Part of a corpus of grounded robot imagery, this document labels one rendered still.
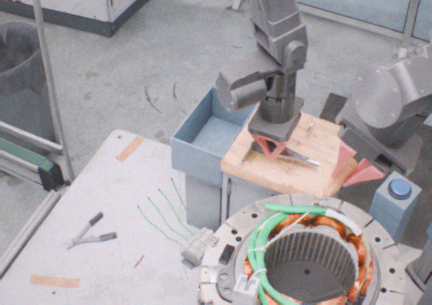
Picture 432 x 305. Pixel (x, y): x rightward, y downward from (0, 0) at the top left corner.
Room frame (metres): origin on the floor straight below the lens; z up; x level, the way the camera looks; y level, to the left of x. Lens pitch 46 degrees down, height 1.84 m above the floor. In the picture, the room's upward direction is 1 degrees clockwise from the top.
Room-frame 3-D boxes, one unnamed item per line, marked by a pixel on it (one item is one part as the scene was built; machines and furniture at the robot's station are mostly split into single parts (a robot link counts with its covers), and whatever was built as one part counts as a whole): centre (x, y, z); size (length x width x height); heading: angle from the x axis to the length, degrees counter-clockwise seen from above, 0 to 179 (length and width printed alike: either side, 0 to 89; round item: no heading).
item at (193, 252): (0.71, 0.03, 0.80); 0.10 x 0.05 x 0.04; 141
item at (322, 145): (0.75, -0.14, 1.05); 0.20 x 0.19 x 0.02; 64
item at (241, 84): (0.70, -0.06, 1.29); 0.11 x 0.09 x 0.12; 120
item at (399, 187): (0.68, -0.35, 1.04); 0.04 x 0.04 x 0.01
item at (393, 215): (0.68, -0.35, 0.91); 0.07 x 0.07 x 0.25; 47
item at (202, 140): (0.82, 0.00, 0.92); 0.17 x 0.11 x 0.28; 154
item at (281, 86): (0.72, -0.09, 1.26); 0.07 x 0.06 x 0.07; 120
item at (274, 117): (0.72, -0.10, 1.20); 0.10 x 0.07 x 0.07; 155
